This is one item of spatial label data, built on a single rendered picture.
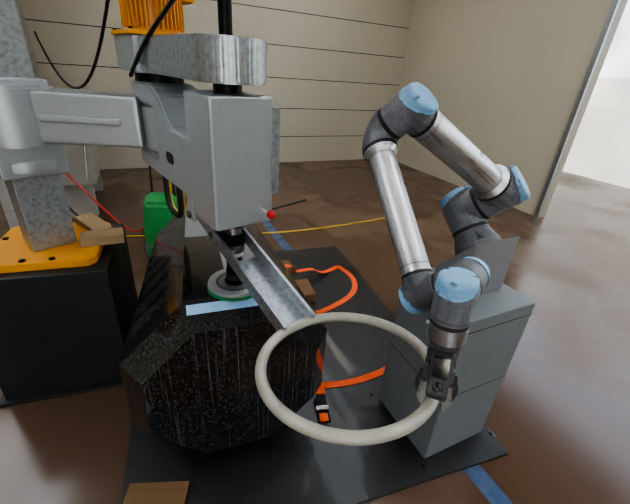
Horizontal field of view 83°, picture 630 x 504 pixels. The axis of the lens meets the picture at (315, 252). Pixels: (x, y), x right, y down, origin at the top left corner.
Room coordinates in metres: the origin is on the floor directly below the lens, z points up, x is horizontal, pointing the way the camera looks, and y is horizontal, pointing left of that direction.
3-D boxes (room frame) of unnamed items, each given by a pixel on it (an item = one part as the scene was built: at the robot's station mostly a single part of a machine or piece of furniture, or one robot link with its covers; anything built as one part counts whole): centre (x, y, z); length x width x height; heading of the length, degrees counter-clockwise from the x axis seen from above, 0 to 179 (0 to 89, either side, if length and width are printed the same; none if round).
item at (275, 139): (1.24, 0.18, 1.42); 0.08 x 0.03 x 0.28; 40
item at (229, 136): (1.28, 0.36, 1.37); 0.36 x 0.22 x 0.45; 40
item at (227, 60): (1.49, 0.54, 1.66); 0.96 x 0.25 x 0.17; 40
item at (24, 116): (1.67, 1.19, 1.41); 0.74 x 0.34 x 0.25; 97
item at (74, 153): (4.13, 2.98, 0.43); 1.30 x 0.62 x 0.86; 27
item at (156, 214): (3.02, 1.42, 0.43); 0.35 x 0.35 x 0.87; 5
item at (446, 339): (0.69, -0.33, 1.14); 0.10 x 0.09 x 0.05; 71
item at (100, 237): (1.69, 1.13, 0.81); 0.20 x 0.10 x 0.05; 118
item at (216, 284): (1.22, 0.31, 0.89); 0.21 x 0.21 x 0.01
